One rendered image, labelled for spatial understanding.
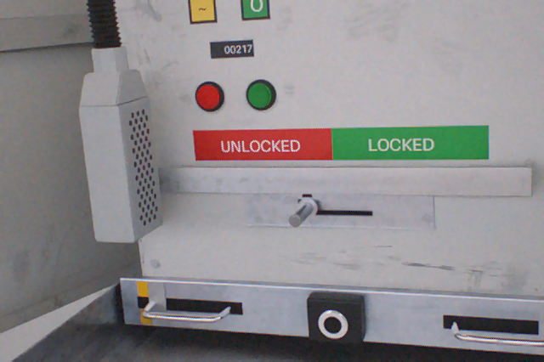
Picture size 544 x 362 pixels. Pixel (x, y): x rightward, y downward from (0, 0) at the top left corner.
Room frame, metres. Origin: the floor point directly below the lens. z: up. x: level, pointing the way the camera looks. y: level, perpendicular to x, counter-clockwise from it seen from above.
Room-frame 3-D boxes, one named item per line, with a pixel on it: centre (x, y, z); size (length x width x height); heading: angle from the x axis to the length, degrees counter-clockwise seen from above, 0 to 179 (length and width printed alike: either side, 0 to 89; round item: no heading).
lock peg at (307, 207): (0.77, -0.03, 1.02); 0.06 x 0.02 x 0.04; 161
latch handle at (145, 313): (0.81, 0.11, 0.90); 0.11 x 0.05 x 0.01; 71
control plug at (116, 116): (0.78, 0.16, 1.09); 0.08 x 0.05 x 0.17; 161
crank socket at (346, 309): (0.76, -0.06, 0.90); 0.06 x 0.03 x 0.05; 71
